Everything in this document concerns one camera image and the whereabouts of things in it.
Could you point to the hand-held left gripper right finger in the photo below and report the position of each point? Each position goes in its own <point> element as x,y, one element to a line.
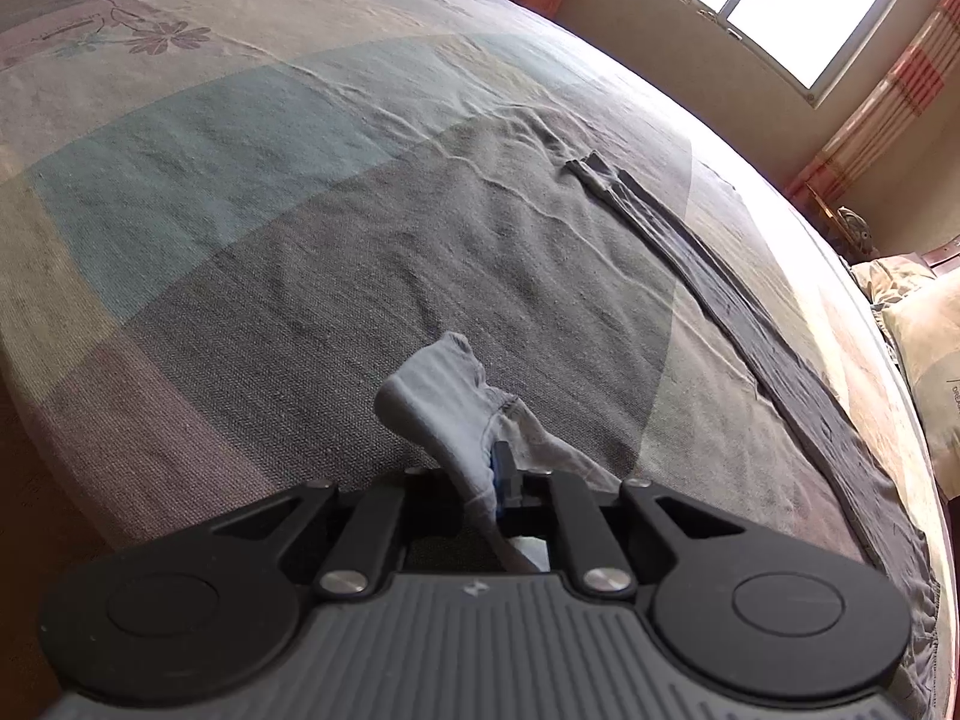
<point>501,476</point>

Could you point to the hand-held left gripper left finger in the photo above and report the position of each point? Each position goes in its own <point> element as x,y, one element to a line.
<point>431,502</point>

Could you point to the grey pants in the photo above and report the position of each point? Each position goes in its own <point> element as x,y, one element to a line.
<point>450,405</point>

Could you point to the bed with patchwork sheet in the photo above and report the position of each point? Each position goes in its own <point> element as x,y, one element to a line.
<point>262,202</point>

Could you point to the wooden nightstand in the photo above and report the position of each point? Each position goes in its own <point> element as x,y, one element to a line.
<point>821,214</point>

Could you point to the grey striped object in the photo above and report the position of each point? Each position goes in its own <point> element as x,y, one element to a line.
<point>855,229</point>

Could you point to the beige printed pillow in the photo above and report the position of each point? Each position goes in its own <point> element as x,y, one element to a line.
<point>922,345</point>

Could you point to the wooden headboard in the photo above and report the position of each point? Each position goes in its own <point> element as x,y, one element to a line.
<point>943,253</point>

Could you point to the window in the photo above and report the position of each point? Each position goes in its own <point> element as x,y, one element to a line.
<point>787,0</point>

